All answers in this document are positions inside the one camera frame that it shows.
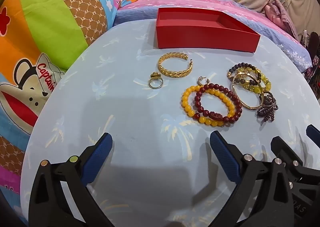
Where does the dark red bead bracelet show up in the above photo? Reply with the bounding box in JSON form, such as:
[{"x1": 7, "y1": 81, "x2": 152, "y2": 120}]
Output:
[{"x1": 194, "y1": 83, "x2": 242, "y2": 124}]

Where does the cartoon monkey printed blanket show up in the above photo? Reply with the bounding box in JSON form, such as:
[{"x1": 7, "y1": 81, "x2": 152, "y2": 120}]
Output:
[{"x1": 0, "y1": 0, "x2": 140, "y2": 220}]

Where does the pink and blue pillow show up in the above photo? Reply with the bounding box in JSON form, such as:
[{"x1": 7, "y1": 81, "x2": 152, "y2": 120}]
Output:
[{"x1": 112, "y1": 0, "x2": 313, "y2": 75}]

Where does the thin gold bangle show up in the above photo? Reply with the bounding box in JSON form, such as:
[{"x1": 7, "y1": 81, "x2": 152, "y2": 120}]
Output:
[{"x1": 232, "y1": 73, "x2": 263, "y2": 110}]

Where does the dark brown bead bracelet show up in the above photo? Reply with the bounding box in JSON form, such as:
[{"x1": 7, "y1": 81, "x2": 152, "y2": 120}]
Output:
[{"x1": 227, "y1": 62, "x2": 262, "y2": 85}]

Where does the gold woven bangle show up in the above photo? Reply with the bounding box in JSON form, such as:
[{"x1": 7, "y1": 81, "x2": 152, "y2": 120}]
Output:
[{"x1": 158, "y1": 52, "x2": 194, "y2": 80}]

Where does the yellow crystal bead bracelet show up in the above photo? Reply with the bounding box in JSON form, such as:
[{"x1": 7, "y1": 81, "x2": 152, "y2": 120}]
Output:
[{"x1": 234, "y1": 67, "x2": 272, "y2": 95}]

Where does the pink folded cloth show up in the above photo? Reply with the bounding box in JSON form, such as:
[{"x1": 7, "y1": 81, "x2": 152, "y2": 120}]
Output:
[{"x1": 264, "y1": 0, "x2": 300, "y2": 42}]

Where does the palm print blue tablecloth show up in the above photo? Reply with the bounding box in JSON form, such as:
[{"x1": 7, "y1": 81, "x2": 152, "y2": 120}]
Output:
[{"x1": 20, "y1": 17, "x2": 320, "y2": 227}]

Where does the red cardboard box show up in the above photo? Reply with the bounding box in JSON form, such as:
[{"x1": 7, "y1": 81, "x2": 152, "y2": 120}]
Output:
[{"x1": 155, "y1": 7, "x2": 261, "y2": 53}]

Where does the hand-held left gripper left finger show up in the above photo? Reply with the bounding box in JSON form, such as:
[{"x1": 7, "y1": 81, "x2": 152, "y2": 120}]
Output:
[{"x1": 28, "y1": 132, "x2": 113, "y2": 227}]

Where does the dark brown furniture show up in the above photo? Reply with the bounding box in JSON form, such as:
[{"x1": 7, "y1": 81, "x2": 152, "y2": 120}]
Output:
[{"x1": 301, "y1": 30, "x2": 320, "y2": 87}]

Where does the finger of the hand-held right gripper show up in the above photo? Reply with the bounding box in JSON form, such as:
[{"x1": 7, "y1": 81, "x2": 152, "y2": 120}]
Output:
[
  {"x1": 271, "y1": 136, "x2": 320, "y2": 187},
  {"x1": 306, "y1": 124, "x2": 320, "y2": 144}
]

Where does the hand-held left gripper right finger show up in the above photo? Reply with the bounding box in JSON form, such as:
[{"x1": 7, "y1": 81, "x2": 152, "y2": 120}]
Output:
[{"x1": 209, "y1": 131, "x2": 295, "y2": 227}]

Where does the gold ornament ring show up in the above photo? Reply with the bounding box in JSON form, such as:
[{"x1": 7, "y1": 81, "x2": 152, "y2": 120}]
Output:
[{"x1": 147, "y1": 72, "x2": 164, "y2": 90}]

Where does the dark purple bead cluster bracelet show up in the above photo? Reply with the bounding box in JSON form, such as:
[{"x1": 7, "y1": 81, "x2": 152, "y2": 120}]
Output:
[{"x1": 256, "y1": 92, "x2": 278, "y2": 125}]

